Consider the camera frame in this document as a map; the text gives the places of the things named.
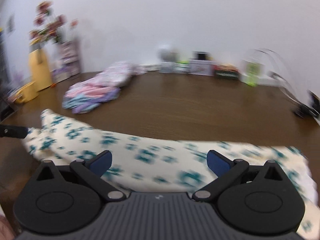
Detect cream floral green dress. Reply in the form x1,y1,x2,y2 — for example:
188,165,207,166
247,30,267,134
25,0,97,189
22,109,319,239

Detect yellow mug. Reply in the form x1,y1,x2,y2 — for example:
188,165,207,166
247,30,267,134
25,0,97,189
13,81,39,104

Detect purple tissue box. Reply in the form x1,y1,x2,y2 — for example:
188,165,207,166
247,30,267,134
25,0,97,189
51,68,69,83

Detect pink blue folded garment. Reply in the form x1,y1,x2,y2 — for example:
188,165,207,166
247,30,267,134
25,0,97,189
62,85,120,114

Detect yellow thermos jug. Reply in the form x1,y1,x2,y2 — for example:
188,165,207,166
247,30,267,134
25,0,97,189
29,43,53,91

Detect dark red tea box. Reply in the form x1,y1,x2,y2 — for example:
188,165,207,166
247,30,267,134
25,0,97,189
213,64,240,80

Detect black phone holder clamp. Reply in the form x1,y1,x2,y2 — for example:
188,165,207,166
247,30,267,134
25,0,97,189
293,90,320,124

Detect pink floral white garment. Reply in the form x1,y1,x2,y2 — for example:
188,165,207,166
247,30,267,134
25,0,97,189
93,61,146,87

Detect green spray bottle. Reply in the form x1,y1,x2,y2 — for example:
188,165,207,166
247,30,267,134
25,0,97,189
245,61,261,87

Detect grey tin box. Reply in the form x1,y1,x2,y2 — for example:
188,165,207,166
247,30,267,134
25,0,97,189
189,59,215,76

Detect pink rose bouquet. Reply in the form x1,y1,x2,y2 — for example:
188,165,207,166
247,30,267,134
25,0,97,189
29,1,79,45

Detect green white small box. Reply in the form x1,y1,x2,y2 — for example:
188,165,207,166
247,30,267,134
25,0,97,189
174,61,189,74

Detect small black box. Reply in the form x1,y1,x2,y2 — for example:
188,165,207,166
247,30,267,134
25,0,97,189
194,51,210,61

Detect white astronaut figurine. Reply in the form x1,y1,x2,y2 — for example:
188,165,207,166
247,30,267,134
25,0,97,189
158,44,178,74

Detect black picture frame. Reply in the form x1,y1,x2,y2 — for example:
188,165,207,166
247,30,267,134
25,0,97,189
0,97,15,122

